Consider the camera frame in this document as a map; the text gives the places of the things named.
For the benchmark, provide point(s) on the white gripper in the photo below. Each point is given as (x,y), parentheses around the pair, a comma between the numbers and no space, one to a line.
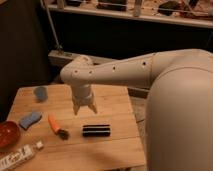
(82,95)

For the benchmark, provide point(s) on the grey baseboard heater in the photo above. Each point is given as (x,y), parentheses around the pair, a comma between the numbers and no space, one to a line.
(61,59)

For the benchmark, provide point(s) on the metal pole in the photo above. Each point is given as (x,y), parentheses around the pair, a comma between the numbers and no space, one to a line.
(58,46)

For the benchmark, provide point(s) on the wooden shelf with clutter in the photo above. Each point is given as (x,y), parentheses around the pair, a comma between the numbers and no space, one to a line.
(194,13)

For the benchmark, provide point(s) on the blue plastic cup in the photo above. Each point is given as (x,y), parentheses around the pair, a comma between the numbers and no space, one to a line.
(40,93)

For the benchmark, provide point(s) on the red ceramic bowl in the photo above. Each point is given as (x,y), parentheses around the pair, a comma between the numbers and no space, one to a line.
(9,134)

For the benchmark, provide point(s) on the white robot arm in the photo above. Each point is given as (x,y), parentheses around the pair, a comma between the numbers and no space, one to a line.
(179,108)

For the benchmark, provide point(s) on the orange handled brush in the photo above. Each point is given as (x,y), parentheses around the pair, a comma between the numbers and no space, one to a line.
(63,134)

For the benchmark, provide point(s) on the clear bottle with white cap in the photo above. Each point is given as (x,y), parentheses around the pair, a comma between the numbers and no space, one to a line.
(20,156)

